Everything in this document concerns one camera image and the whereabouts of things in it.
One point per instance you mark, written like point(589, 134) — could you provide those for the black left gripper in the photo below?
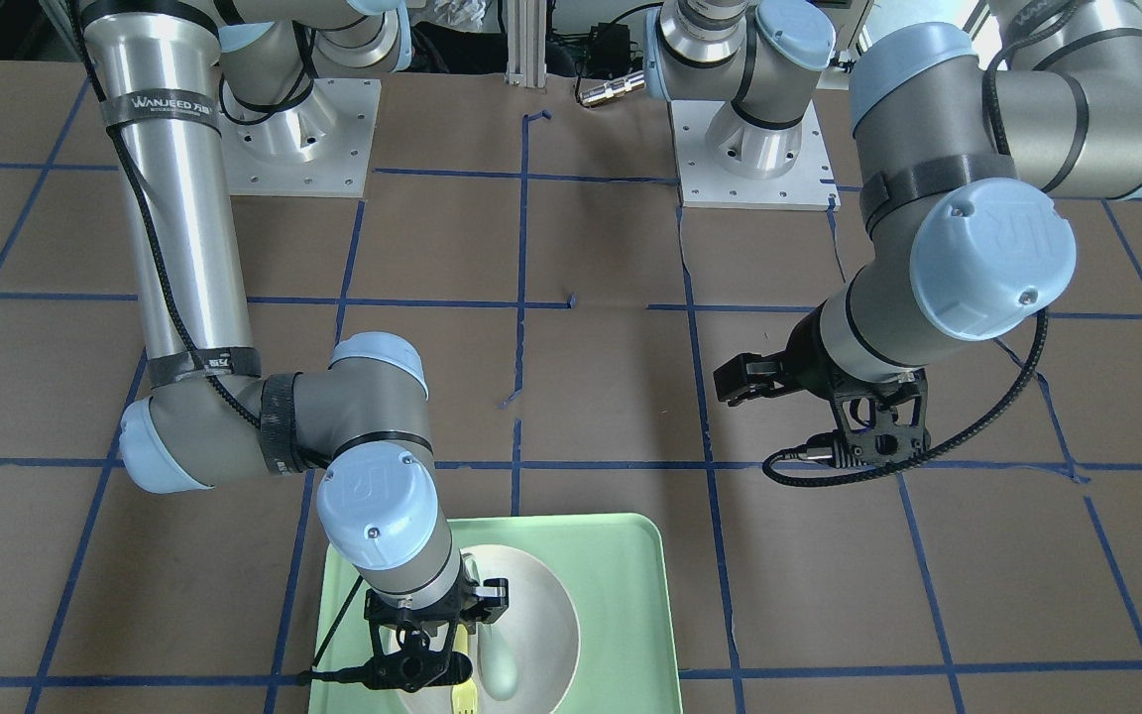
point(803, 361)

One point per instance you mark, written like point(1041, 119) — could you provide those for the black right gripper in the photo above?
point(488, 598)

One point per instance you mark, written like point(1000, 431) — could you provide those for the white round plate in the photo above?
point(540, 626)

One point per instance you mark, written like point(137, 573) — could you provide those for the yellow plastic fork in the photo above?
point(464, 697)

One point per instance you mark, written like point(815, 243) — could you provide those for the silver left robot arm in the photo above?
point(960, 171)

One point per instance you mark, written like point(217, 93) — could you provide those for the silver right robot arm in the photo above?
point(172, 79)

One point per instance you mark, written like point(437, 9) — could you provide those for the pale green plastic spoon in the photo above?
point(500, 669)

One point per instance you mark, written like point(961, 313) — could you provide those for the mint green tray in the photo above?
point(612, 568)

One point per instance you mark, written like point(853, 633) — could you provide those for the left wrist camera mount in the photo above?
point(881, 423)

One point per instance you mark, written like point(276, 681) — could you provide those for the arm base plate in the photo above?
point(723, 162)
point(320, 148)

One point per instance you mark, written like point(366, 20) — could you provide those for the aluminium frame post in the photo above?
point(526, 29)

